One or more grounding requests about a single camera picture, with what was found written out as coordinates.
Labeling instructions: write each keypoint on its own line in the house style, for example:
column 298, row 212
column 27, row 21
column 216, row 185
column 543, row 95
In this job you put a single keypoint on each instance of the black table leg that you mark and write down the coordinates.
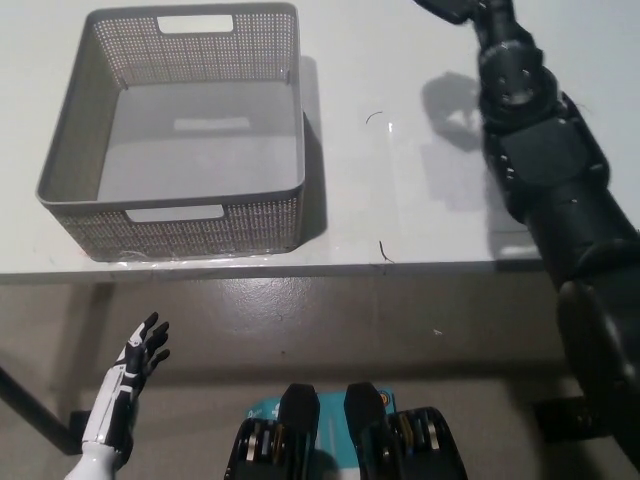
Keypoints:
column 565, row 415
column 35, row 407

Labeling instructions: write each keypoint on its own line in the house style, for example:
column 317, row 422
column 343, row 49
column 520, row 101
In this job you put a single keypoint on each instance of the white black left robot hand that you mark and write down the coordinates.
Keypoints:
column 122, row 385

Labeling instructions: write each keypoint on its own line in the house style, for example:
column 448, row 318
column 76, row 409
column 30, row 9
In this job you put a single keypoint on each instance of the clear plastic sheet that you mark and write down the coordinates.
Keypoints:
column 410, row 200

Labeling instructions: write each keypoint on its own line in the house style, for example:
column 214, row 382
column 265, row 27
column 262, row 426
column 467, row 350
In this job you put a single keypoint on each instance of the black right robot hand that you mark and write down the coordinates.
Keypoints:
column 450, row 9

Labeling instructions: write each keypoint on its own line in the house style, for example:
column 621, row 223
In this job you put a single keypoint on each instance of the black teal robot body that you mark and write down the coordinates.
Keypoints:
column 300, row 440

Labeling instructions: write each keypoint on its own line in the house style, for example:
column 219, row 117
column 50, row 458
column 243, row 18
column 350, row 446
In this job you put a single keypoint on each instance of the grey tape patch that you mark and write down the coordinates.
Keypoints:
column 450, row 190

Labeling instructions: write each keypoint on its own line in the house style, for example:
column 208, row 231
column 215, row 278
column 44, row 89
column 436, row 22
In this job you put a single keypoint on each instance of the grey perforated plastic basket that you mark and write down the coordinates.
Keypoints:
column 200, row 235

